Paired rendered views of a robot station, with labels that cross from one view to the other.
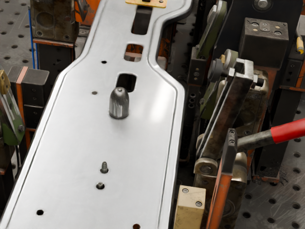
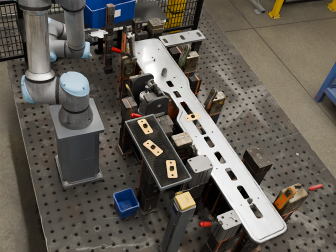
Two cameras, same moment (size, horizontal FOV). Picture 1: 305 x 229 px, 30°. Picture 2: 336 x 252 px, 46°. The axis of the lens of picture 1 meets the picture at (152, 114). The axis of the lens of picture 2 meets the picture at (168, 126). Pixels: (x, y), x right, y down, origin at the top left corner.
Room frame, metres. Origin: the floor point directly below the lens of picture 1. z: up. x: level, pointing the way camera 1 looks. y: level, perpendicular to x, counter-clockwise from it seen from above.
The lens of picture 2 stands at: (2.05, -0.93, 2.46)
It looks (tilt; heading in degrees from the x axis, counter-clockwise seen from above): 48 degrees down; 142
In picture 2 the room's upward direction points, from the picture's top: 12 degrees clockwise
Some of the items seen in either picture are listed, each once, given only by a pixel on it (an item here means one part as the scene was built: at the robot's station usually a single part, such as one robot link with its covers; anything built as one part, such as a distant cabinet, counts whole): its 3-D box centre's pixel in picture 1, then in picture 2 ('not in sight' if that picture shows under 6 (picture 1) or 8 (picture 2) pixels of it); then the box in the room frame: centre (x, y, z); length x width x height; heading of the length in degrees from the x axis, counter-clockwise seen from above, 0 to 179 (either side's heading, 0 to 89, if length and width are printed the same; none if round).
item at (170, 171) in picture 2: not in sight; (171, 168); (1.33, -0.30, 1.17); 0.08 x 0.04 x 0.01; 157
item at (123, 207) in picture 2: not in sight; (125, 204); (1.19, -0.41, 0.74); 0.11 x 0.10 x 0.09; 177
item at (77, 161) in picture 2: not in sight; (77, 144); (0.88, -0.53, 0.90); 0.21 x 0.21 x 0.40; 83
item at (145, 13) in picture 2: not in sight; (95, 20); (0.10, -0.12, 1.02); 0.90 x 0.22 x 0.03; 87
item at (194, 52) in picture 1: (190, 110); not in sight; (0.86, -0.08, 0.84); 0.04 x 0.03 x 0.29; 177
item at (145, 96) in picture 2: (241, 65); (147, 120); (0.90, -0.16, 0.94); 0.18 x 0.13 x 0.49; 177
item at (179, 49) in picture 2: not in sight; (173, 67); (0.48, 0.25, 0.84); 0.11 x 0.10 x 0.28; 87
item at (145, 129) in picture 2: not in sight; (145, 125); (1.09, -0.30, 1.17); 0.08 x 0.04 x 0.01; 0
